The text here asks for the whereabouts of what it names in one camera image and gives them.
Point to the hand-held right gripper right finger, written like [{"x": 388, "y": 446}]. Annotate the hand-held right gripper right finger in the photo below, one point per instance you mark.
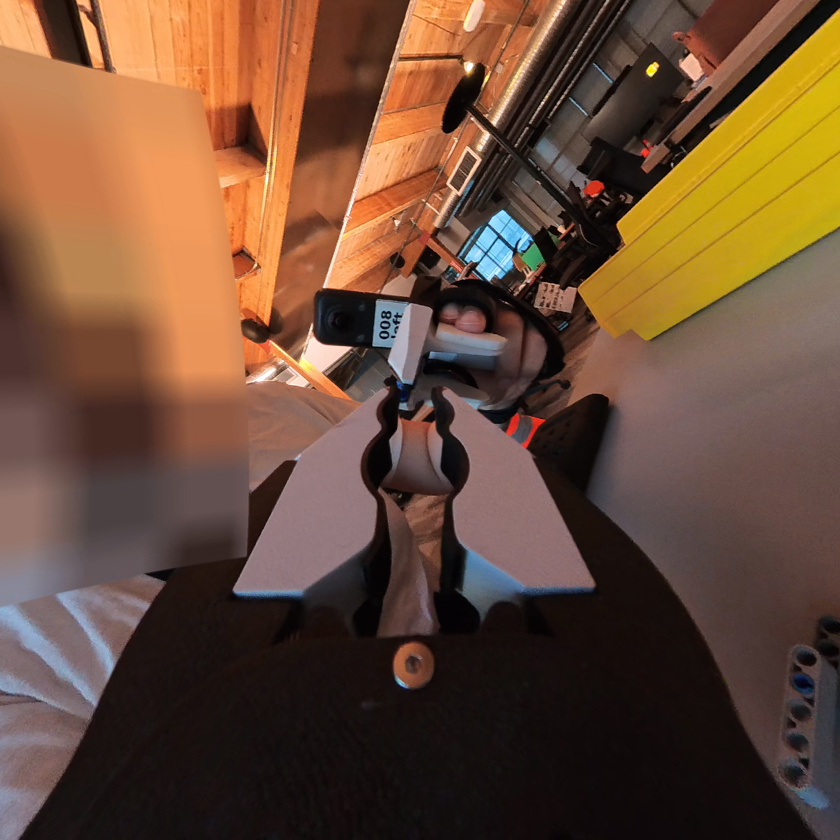
[{"x": 518, "y": 525}]

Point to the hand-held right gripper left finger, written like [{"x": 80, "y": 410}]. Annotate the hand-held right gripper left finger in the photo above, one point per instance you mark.
[{"x": 308, "y": 518}]

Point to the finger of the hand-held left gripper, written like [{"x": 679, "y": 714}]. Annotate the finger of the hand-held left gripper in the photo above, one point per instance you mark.
[
  {"x": 412, "y": 341},
  {"x": 459, "y": 394}
]

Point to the blue toy pin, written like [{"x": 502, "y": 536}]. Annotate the blue toy pin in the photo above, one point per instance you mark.
[{"x": 401, "y": 392}]

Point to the person's left hand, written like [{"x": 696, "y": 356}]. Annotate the person's left hand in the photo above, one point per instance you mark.
[{"x": 525, "y": 354}]

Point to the orange reflective vest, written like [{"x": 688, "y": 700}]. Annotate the orange reflective vest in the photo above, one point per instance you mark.
[{"x": 525, "y": 430}]

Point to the black mesh office chair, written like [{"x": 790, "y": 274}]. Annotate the black mesh office chair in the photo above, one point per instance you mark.
[{"x": 571, "y": 439}]

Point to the grid pane window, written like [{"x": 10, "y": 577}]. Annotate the grid pane window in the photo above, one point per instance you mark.
[{"x": 492, "y": 243}]

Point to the white paper sign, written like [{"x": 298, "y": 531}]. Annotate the white paper sign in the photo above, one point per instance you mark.
[{"x": 556, "y": 297}]

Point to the white ceiling vent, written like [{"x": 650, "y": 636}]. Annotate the white ceiling vent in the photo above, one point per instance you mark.
[{"x": 464, "y": 170}]

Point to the black floor lamp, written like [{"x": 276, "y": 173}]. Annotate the black floor lamp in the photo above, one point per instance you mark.
[{"x": 463, "y": 98}]

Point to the yellow plastic bin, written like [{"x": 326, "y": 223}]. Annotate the yellow plastic bin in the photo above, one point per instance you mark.
[{"x": 722, "y": 229}]

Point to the dark metal cabinet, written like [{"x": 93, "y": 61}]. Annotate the dark metal cabinet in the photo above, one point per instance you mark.
[{"x": 636, "y": 111}]

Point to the grey holed toy beam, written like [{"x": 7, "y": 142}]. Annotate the grey holed toy beam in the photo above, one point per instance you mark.
[{"x": 800, "y": 722}]

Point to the silver ceiling duct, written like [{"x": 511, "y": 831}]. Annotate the silver ceiling duct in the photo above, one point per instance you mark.
[{"x": 538, "y": 79}]

